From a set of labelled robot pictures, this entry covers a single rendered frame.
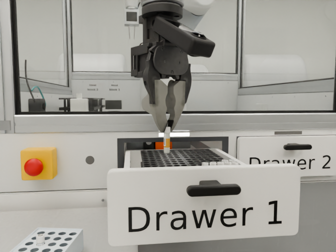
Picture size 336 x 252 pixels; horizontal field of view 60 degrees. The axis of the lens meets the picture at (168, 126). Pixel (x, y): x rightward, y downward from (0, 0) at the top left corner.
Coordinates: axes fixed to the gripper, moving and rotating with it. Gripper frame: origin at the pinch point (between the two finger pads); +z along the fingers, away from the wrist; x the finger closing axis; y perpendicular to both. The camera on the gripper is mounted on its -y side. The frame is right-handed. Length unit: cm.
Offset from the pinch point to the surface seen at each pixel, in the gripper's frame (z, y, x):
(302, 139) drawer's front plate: 6.3, 0.8, -45.1
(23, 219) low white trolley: 22.5, 29.0, 19.2
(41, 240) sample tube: 18.1, 7.0, 20.0
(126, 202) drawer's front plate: 10.0, -5.1, 11.0
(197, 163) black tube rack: 8.4, 1.9, -8.4
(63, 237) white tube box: 18.9, 7.5, 16.4
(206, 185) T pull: 7.1, -12.8, 3.0
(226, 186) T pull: 7.2, -14.6, 0.9
